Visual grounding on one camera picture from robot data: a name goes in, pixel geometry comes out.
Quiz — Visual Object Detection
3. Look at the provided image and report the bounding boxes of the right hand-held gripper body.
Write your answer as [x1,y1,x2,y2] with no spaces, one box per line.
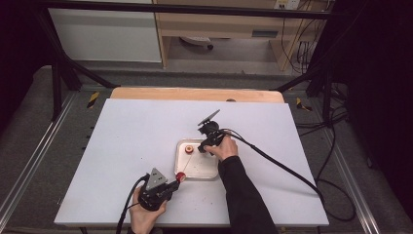
[197,109,228,148]

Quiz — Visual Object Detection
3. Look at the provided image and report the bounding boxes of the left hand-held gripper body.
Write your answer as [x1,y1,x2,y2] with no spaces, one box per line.
[137,168,173,212]

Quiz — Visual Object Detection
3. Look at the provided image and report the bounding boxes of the white square tray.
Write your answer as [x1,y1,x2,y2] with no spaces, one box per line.
[173,138,221,181]

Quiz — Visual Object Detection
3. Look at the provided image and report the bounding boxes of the thin wooden skewer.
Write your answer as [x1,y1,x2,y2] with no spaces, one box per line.
[181,153,195,176]

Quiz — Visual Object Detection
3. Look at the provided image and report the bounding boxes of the person's right hand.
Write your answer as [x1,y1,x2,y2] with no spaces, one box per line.
[204,135,240,163]

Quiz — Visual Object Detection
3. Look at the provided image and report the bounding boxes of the person's left hand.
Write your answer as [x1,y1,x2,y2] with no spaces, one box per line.
[129,186,169,234]

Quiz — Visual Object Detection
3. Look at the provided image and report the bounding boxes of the wooden table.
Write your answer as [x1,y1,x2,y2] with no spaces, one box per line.
[109,86,285,104]

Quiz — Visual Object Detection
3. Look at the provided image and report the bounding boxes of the white table board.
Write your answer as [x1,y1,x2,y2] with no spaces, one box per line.
[54,98,329,228]

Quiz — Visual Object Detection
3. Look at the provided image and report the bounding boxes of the office chair base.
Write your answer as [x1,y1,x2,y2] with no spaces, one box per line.
[179,35,215,51]

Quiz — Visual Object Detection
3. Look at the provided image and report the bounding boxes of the wooden desk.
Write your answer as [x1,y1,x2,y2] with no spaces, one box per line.
[151,0,327,72]

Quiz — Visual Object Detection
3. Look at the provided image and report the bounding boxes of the white cabinet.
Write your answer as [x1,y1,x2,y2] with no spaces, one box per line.
[48,7,163,63]

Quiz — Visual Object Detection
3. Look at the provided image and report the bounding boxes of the white power strip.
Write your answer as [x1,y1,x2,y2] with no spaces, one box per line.
[273,0,302,11]

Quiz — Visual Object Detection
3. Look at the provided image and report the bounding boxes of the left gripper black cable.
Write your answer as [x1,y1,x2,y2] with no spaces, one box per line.
[115,173,151,234]

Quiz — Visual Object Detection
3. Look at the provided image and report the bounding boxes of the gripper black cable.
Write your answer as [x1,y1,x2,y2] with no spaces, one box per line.
[115,173,151,234]
[217,128,357,222]

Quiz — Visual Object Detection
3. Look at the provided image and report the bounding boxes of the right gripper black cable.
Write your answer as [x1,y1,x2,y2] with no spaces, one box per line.
[217,128,357,222]

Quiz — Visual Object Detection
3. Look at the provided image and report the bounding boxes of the bundle of black floor cables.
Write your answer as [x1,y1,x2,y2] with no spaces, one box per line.
[294,81,351,138]

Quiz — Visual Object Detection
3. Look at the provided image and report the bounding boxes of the black cables at desk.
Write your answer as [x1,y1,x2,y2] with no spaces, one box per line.
[280,0,327,75]

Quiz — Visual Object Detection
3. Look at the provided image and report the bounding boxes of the aluminium floor rail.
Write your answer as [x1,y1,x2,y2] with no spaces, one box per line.
[0,92,78,223]
[319,128,382,234]

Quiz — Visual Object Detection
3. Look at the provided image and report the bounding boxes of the black metal frame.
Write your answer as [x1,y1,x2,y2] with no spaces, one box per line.
[32,0,337,123]

